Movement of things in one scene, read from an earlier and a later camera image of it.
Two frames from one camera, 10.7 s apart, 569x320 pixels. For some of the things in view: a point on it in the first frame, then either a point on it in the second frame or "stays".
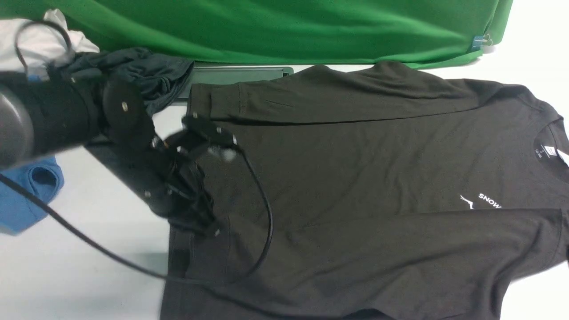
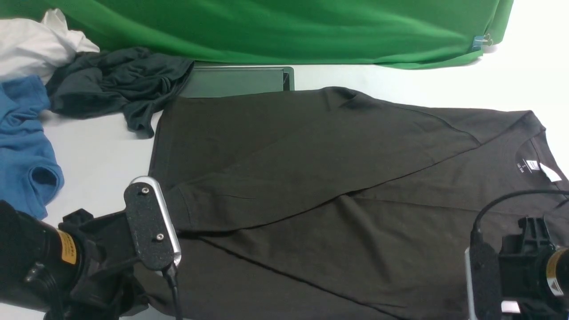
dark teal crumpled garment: (158, 78) stays
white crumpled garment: (33, 46) stays
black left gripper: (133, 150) → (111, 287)
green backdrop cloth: (415, 33) stays
